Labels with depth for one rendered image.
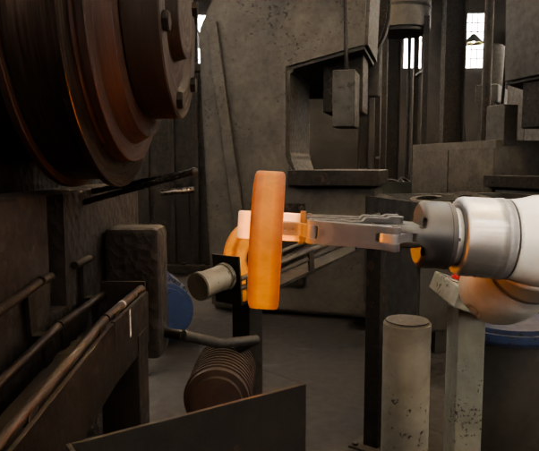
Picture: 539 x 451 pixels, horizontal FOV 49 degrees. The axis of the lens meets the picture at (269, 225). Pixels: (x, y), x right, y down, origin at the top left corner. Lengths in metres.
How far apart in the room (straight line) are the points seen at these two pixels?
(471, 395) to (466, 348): 0.13
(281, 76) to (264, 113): 0.23
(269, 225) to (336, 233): 0.08
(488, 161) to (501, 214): 3.98
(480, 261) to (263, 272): 0.23
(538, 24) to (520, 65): 0.29
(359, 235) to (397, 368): 0.94
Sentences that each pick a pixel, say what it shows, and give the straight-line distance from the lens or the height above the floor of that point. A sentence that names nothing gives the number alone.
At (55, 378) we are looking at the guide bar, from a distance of 0.65.
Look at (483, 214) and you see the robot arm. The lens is 0.65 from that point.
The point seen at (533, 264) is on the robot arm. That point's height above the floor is 0.81.
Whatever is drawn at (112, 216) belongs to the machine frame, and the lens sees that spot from 1.15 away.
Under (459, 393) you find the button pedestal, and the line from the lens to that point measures 1.63.
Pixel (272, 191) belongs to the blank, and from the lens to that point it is 0.60.
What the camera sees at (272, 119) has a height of 1.18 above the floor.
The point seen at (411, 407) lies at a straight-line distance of 1.56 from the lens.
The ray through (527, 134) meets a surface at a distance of 5.77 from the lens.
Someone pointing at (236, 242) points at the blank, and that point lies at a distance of 1.25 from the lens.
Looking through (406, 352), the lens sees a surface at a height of 0.45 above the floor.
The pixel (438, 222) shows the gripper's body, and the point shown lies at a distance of 0.64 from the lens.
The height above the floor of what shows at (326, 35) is 1.65.
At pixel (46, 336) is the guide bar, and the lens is 0.78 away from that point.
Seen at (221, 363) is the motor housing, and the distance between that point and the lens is 1.15.
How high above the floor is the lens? 0.91
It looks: 6 degrees down
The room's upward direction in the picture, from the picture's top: straight up
